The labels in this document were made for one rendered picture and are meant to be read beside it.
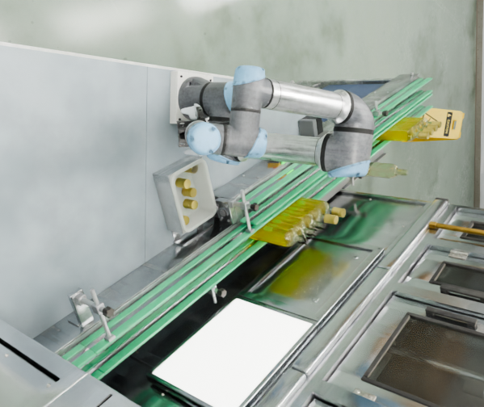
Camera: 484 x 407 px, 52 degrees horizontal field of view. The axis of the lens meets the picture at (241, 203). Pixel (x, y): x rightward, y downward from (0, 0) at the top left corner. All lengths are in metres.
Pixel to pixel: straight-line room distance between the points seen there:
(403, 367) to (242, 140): 0.77
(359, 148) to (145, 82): 0.72
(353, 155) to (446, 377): 0.65
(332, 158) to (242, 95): 0.38
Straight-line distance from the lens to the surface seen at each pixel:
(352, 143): 1.44
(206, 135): 1.17
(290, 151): 1.51
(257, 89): 1.22
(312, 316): 1.61
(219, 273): 1.74
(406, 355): 1.54
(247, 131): 1.20
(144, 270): 1.69
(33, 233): 1.50
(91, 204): 1.58
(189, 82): 1.74
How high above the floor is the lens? 2.05
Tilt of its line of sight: 39 degrees down
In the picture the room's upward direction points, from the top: 100 degrees clockwise
